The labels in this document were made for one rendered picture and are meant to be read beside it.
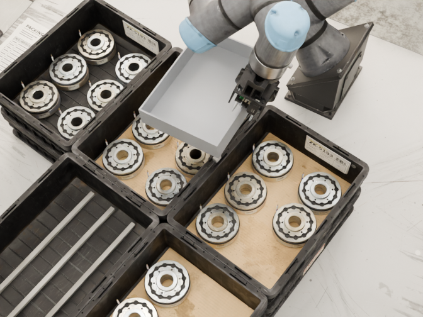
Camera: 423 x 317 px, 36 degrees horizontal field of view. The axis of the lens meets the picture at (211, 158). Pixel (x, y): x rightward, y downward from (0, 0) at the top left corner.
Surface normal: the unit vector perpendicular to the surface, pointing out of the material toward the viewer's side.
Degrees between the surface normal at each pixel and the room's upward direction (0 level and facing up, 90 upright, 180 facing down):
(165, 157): 0
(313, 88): 90
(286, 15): 14
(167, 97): 2
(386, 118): 0
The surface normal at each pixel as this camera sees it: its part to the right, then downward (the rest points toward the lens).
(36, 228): -0.03, -0.49
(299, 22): 0.18, -0.40
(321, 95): -0.51, 0.76
